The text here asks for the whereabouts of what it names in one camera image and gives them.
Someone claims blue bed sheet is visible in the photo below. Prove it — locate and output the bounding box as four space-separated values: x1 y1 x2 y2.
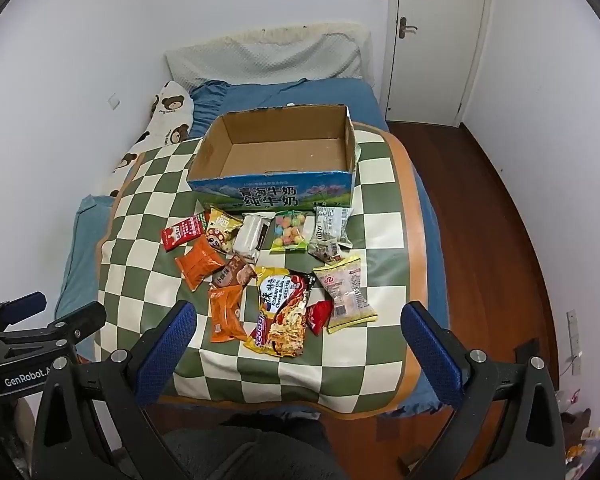
55 78 448 418

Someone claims cluttered brown shelf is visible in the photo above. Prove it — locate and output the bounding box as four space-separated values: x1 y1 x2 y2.
555 390 600 471

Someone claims small dark red packet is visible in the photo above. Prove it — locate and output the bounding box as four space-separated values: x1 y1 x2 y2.
305 299 335 336

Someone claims white quilted pillow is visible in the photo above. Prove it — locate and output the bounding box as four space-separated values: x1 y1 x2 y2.
165 20 373 91

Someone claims wide orange snack packet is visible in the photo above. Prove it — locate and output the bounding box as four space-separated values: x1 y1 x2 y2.
174 236 227 292

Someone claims yellow snack packet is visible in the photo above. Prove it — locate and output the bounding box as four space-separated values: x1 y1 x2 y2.
204 206 244 254

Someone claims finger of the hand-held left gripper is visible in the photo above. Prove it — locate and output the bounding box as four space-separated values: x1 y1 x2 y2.
0 302 107 356
0 291 47 333

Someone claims white door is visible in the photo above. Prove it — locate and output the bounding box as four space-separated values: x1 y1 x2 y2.
384 0 488 126

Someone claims instant noodle packet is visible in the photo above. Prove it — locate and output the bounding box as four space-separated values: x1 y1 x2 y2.
243 266 317 359

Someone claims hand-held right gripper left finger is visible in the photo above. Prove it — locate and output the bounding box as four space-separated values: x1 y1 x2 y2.
32 301 197 480

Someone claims silver white snack packet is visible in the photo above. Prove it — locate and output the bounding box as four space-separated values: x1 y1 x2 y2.
232 212 276 263

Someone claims green white checkered mat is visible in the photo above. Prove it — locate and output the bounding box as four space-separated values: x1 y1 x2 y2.
94 122 427 418

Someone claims bear print pillow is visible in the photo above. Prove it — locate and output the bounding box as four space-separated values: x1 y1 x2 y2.
105 80 196 198

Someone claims red snack packet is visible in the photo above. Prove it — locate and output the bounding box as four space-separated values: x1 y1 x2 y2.
161 214 207 253

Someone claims long orange snack packet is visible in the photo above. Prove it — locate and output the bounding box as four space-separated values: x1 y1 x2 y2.
208 284 248 343

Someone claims white grey snack packet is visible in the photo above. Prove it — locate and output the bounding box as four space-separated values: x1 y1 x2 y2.
307 206 355 264

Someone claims cardboard box blue print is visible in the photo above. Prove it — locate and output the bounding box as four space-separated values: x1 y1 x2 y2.
186 104 361 211

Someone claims brown snack packet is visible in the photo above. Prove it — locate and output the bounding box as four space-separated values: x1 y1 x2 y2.
211 253 258 289

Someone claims pale pink yellow-edged packet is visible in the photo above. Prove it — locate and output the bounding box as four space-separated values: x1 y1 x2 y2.
312 255 379 334

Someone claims white power strip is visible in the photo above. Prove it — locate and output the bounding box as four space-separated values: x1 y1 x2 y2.
566 310 582 376

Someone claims clear colourful candy packet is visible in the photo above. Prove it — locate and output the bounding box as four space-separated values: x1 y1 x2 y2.
270 210 317 253

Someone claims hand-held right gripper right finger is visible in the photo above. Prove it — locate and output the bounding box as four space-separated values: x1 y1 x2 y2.
401 301 567 480

